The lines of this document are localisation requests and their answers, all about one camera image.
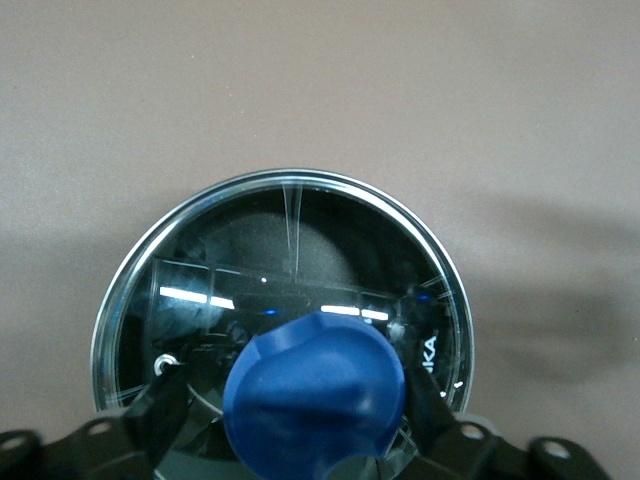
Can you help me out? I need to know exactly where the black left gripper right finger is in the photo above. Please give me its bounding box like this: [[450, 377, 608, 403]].
[[402, 368, 624, 480]]

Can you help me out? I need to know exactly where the glass lid with blue knob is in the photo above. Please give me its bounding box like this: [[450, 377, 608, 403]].
[[89, 168, 476, 480]]

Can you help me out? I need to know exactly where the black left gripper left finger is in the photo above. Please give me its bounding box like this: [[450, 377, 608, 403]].
[[0, 368, 197, 480]]

